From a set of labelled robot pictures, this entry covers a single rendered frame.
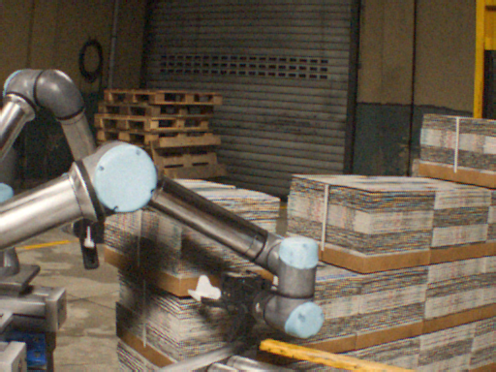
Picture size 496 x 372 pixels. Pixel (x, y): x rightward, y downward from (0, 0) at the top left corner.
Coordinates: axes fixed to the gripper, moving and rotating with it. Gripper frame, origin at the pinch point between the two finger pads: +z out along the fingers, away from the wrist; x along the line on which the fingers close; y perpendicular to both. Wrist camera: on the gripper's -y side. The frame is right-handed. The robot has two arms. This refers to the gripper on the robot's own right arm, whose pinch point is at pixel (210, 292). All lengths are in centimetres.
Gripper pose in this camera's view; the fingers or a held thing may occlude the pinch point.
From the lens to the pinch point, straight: 180.6
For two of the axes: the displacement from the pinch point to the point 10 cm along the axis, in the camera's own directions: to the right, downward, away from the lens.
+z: -5.9, -1.3, 8.0
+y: 0.6, -9.9, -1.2
